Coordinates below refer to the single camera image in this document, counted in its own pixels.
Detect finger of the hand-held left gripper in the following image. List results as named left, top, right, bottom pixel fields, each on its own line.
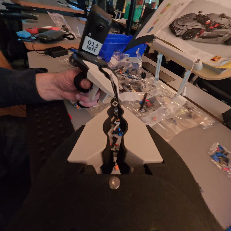
left=83, top=60, right=116, bottom=99
left=103, top=68, right=120, bottom=101

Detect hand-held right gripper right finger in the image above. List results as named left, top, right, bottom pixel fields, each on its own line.
left=119, top=106, right=164, bottom=174

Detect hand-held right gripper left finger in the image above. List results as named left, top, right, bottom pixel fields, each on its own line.
left=67, top=106, right=112, bottom=174

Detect large bag dark lego pieces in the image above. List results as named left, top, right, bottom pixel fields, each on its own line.
left=108, top=50, right=147, bottom=91

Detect black lego beam red pins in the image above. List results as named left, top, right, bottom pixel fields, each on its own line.
left=139, top=92, right=150, bottom=111

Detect small bag blue lego pieces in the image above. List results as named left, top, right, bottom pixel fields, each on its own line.
left=208, top=142, right=231, bottom=179

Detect person's left hand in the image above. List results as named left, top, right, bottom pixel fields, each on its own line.
left=36, top=69, right=100, bottom=108

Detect blue plastic bin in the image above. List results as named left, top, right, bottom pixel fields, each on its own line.
left=98, top=33, right=148, bottom=62

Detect small clear bag dark pieces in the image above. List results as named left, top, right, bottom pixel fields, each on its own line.
left=47, top=11, right=77, bottom=39

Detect black metal pole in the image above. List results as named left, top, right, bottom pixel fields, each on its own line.
left=125, top=0, right=137, bottom=36

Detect dark perforated board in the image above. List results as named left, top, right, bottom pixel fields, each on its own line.
left=26, top=101, right=85, bottom=181

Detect pile of clear plastic bags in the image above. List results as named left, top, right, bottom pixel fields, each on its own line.
left=65, top=78, right=216, bottom=142

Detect dark pouch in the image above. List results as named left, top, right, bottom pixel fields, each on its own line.
left=34, top=30, right=75, bottom=43

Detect black power adapter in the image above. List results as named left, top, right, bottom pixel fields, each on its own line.
left=45, top=46, right=69, bottom=58

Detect red cloth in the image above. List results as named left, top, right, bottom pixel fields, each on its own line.
left=26, top=26, right=60, bottom=34

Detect blue sponge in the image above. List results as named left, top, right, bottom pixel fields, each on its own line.
left=16, top=31, right=32, bottom=38

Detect black office chair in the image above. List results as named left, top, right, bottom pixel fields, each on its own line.
left=0, top=0, right=39, bottom=62

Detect open instruction book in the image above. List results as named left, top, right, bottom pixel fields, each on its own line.
left=123, top=0, right=231, bottom=75

